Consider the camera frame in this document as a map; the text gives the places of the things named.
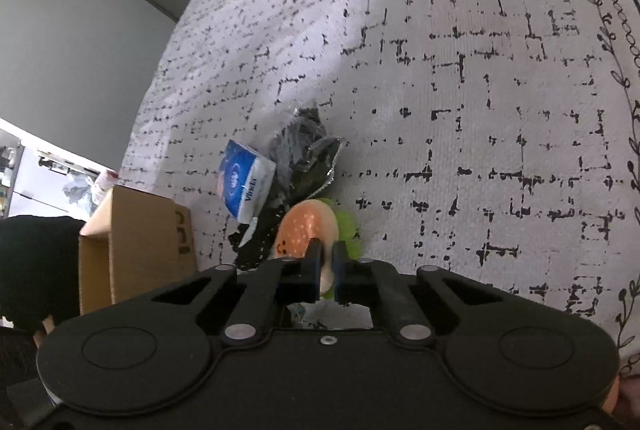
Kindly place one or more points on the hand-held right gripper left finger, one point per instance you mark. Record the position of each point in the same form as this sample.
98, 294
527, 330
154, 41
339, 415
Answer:
314, 267

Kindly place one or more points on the white black-patterned blanket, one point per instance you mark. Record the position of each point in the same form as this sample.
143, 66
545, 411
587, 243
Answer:
450, 35

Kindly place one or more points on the blue and white tissue pack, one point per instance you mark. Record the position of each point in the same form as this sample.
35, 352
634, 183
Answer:
242, 182

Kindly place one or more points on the black lace cloth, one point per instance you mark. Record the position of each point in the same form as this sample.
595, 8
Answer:
257, 247

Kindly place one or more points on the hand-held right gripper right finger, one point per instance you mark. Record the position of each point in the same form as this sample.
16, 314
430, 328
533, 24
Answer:
340, 267

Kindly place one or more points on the white shelf unit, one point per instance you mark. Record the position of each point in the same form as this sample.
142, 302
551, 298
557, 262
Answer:
45, 175

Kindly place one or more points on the burger plush toy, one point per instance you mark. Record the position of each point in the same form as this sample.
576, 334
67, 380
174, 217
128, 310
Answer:
300, 225

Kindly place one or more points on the cardboard box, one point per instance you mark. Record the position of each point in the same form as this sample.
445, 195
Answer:
140, 240

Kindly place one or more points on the clear bag of dark cloth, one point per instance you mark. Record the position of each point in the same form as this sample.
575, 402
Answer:
300, 150

